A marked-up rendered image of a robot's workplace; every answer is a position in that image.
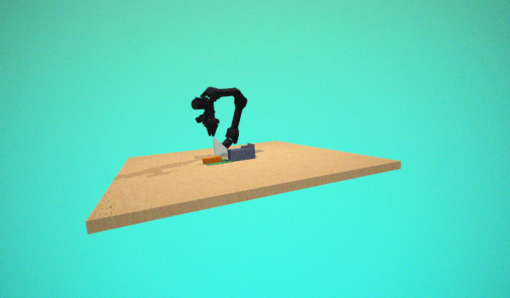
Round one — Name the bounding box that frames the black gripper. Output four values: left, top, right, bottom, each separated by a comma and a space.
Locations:
202, 109, 219, 137

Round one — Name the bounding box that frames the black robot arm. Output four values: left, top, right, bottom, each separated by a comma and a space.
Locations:
192, 87, 248, 149

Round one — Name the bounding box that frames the orange l-shaped part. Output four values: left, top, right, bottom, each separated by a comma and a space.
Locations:
202, 156, 222, 165

